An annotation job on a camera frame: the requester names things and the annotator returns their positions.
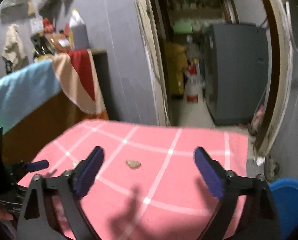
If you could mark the red white bottle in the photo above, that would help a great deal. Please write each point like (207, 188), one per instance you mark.
(192, 84)

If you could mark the grey refrigerator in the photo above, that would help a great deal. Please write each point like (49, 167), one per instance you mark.
(236, 65)

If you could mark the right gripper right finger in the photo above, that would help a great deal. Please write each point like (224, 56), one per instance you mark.
(211, 171)

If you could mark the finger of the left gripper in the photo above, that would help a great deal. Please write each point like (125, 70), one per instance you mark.
(36, 166)

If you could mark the beige hanging cloth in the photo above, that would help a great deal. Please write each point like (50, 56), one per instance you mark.
(14, 52)

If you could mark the striped hanging towel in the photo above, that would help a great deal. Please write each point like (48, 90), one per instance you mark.
(72, 75)

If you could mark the pink checked tablecloth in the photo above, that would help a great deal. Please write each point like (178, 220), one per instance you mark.
(166, 197)

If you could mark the wooden door frame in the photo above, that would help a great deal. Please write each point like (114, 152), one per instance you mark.
(151, 43)

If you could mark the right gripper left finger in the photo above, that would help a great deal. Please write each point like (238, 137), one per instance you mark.
(86, 171)

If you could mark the brown peanut shell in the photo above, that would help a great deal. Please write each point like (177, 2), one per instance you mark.
(133, 164)

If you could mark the blue trash bin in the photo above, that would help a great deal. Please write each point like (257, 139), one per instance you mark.
(285, 195)

